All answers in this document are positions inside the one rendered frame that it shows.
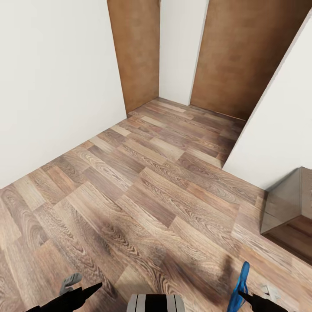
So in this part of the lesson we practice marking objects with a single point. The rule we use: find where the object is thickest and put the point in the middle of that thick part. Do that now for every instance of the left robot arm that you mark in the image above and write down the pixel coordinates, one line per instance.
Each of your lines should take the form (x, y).
(69, 299)

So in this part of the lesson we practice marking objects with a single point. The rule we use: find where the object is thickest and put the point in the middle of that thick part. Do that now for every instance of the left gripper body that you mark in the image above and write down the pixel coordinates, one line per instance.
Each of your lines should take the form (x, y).
(69, 301)

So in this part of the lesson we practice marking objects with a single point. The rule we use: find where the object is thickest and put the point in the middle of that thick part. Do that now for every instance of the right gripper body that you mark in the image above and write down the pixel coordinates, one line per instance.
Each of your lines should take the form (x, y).
(265, 305)

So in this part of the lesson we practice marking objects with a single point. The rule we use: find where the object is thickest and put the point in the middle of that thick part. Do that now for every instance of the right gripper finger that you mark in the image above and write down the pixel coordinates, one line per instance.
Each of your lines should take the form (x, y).
(246, 296)

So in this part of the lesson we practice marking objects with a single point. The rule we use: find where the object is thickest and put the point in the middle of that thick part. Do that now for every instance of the sandal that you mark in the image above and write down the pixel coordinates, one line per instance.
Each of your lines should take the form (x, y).
(236, 299)

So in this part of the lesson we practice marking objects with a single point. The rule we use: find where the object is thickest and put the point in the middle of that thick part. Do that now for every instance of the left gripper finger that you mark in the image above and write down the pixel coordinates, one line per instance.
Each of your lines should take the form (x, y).
(87, 292)

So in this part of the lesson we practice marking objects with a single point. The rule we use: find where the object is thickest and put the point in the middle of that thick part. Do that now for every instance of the bench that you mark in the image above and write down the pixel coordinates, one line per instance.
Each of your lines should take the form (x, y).
(287, 219)

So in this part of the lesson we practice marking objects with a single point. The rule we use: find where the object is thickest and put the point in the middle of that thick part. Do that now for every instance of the robot trunk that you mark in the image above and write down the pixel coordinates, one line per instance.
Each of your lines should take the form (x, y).
(155, 303)

